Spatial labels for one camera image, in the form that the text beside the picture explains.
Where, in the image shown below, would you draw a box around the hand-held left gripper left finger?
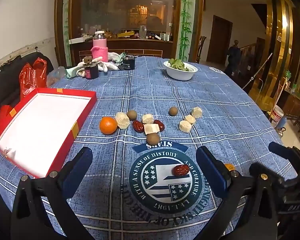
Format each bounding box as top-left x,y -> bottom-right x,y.
10,146 -> 96,240

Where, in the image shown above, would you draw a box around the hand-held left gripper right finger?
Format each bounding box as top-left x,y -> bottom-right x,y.
196,146 -> 278,240

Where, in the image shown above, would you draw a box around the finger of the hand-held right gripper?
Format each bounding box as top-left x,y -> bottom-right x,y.
268,141 -> 294,159
249,162 -> 286,185

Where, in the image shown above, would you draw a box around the large orange mandarin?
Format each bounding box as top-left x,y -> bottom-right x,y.
99,116 -> 118,135

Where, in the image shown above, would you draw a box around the shallow red gift box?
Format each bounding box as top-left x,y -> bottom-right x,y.
0,88 -> 97,179

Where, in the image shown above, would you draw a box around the white plastic bucket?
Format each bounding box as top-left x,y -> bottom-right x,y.
269,104 -> 287,130

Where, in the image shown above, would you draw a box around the blue plaid tablecloth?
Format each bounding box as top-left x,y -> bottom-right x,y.
0,56 -> 298,240

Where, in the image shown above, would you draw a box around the red box lid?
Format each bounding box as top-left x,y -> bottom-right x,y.
0,104 -> 13,135

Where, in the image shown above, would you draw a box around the clear plastic bag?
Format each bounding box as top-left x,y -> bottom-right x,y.
47,66 -> 67,87

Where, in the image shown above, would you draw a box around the white cotton glove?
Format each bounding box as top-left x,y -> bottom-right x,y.
75,57 -> 103,78
98,60 -> 124,72

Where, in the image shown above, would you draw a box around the mint green cloth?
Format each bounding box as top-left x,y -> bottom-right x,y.
65,65 -> 80,79

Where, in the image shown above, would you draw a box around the dark jar with cork stopper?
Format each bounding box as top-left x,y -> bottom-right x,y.
82,55 -> 100,80

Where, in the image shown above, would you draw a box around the white bowl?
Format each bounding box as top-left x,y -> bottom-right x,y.
163,60 -> 198,81

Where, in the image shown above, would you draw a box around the red plastic bag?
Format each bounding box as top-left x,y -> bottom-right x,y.
19,57 -> 48,100

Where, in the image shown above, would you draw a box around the black leather sofa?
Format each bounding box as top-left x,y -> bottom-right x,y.
0,51 -> 55,130

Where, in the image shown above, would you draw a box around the green leafy vegetables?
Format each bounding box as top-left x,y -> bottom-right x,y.
168,58 -> 190,71

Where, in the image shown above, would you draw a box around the black tin can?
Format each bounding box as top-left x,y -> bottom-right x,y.
122,55 -> 136,71

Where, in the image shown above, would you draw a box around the wooden door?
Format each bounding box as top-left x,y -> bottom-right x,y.
211,15 -> 233,64

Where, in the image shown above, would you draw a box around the pink thermos bottle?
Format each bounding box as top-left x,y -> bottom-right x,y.
91,30 -> 109,63

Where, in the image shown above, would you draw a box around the pale green white cloth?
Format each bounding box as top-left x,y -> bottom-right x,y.
107,51 -> 127,63

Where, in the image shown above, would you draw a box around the wooden chair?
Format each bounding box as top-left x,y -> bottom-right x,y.
196,35 -> 207,64

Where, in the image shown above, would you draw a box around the white flat box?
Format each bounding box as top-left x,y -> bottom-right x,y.
69,37 -> 94,45

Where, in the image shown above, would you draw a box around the wooden sideboard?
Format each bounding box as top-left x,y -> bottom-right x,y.
69,37 -> 174,58

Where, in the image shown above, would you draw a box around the bamboo painted panel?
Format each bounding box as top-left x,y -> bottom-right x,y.
176,0 -> 197,60
62,0 -> 72,65

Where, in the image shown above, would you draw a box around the mop handle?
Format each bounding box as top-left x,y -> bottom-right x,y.
241,52 -> 273,90

